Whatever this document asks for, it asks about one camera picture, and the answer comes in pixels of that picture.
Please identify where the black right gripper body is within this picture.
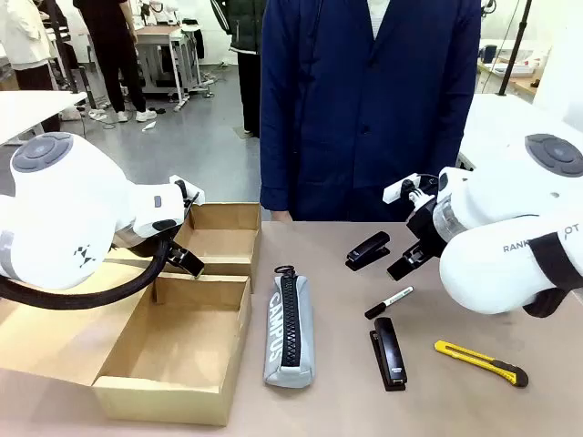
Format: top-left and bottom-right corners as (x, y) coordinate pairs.
(404, 198), (451, 261)

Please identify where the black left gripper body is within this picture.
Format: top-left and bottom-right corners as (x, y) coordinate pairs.
(113, 221), (184, 260)

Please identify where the black and white marker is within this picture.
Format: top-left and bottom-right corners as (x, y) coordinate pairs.
(363, 285), (415, 320)

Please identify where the short black hole punch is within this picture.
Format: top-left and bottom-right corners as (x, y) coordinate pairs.
(343, 230), (393, 273)

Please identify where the yellow utility knife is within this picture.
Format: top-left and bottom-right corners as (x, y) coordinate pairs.
(433, 340), (530, 390)

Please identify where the grey Campus pencil case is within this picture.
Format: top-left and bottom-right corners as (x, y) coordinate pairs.
(262, 265), (317, 390)

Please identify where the person's left forearm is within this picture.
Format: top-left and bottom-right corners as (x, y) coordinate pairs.
(448, 86), (483, 170)

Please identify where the person's right forearm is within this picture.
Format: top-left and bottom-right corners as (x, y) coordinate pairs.
(259, 113), (298, 214)

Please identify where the small cardboard box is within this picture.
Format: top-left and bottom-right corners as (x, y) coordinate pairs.
(108, 202), (263, 279)

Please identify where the large cardboard box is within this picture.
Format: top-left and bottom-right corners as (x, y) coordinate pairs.
(0, 261), (253, 428)

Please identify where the long black stapler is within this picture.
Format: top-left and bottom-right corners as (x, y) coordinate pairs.
(368, 316), (408, 393)

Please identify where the person in blue coat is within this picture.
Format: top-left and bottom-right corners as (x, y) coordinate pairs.
(259, 0), (483, 223)

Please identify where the white side table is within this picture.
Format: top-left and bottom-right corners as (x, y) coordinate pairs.
(0, 89), (88, 147)

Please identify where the wooden workbench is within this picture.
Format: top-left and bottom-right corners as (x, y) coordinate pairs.
(473, 53), (550, 97)

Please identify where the bystander in black clothes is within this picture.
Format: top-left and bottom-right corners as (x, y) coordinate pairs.
(72, 0), (159, 124)

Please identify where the black tripod pole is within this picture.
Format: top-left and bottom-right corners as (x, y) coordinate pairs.
(497, 0), (535, 97)

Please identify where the black hanging garment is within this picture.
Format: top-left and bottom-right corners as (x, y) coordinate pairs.
(180, 18), (207, 63)

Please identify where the black stand pole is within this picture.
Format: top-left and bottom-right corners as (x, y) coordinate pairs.
(44, 0), (88, 95)

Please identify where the bystander in striped black jacket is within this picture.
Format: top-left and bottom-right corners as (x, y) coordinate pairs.
(210, 0), (268, 138)

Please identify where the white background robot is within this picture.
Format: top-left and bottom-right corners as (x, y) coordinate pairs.
(139, 0), (184, 26)

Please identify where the bystander in white jacket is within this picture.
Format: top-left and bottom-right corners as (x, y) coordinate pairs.
(0, 0), (63, 92)

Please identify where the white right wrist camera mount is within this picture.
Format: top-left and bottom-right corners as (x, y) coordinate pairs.
(382, 172), (439, 205)

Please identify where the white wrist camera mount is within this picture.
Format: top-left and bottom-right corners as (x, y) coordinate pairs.
(170, 175), (207, 207)
(382, 172), (439, 205)

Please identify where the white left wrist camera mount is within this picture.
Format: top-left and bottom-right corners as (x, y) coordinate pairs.
(170, 175), (207, 207)

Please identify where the black braided cable hose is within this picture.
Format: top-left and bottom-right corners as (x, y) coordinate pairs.
(0, 236), (173, 311)

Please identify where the black strap on right arm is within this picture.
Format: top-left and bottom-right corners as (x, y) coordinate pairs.
(522, 230), (583, 320)

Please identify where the brown-top white-frame desk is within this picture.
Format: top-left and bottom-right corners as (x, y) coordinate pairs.
(134, 23), (204, 113)

